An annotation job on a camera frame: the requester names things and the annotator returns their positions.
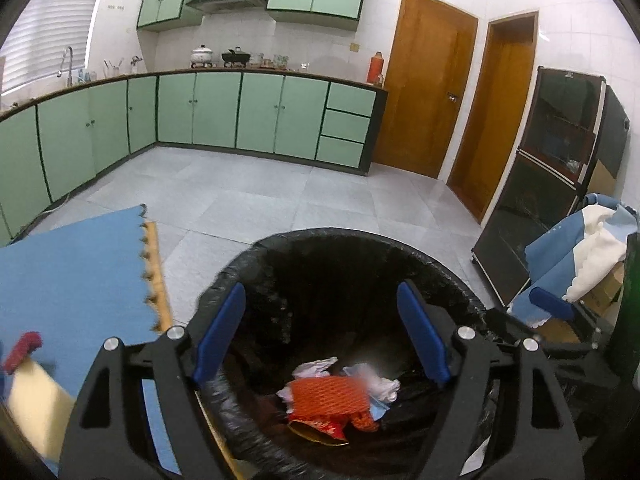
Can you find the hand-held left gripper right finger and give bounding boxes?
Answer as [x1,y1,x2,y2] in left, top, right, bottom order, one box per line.
[397,280,586,480]

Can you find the wooden door with handle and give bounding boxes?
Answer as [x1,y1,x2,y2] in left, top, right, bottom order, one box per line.
[372,0,479,178]

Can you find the blue white cloth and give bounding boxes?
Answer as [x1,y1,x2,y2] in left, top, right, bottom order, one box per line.
[507,192,640,328]

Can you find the black trash bin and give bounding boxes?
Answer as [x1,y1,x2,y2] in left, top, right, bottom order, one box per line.
[197,228,501,480]

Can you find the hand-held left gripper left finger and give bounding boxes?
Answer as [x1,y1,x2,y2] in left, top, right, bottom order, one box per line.
[59,282,247,480]

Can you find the black glass cabinet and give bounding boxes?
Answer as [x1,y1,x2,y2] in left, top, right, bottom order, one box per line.
[472,66,630,306]

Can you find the plain wooden door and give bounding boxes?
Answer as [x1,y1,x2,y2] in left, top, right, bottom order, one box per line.
[446,10,540,223]

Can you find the yellow foam mat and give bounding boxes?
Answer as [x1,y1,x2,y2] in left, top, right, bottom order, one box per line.
[141,220,174,337]

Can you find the black wok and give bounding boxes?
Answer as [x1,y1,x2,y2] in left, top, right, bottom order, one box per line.
[221,46,251,67]

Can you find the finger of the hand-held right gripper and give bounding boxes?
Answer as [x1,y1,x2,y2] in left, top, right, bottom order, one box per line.
[531,287,618,348]
[545,341,603,363]

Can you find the white tissue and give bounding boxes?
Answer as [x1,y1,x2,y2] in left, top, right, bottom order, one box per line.
[292,357,339,379]
[345,362,401,404]

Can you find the red plastic bag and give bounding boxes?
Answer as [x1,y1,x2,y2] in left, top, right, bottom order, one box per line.
[2,332,43,371]

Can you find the white window blind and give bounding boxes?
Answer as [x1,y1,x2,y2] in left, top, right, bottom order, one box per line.
[0,0,108,96]

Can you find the green base cabinets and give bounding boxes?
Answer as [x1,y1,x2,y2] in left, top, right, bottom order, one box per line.
[0,71,388,248]

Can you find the blue foam mat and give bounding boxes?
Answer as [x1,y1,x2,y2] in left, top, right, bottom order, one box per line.
[0,203,181,480]

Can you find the cardboard box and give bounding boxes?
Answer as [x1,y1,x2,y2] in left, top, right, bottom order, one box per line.
[537,260,626,343]

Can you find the metal faucet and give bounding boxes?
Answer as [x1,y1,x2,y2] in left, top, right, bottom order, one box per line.
[56,46,75,86]

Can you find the tan flat board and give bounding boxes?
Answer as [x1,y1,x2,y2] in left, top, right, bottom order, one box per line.
[2,359,77,466]

